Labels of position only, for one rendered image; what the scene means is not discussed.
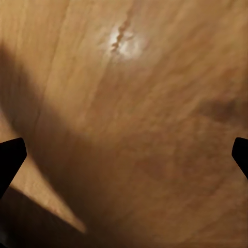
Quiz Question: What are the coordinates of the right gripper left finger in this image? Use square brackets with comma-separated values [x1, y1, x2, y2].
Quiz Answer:
[0, 137, 27, 199]

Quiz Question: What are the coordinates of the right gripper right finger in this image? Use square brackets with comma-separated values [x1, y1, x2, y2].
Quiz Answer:
[231, 137, 248, 178]

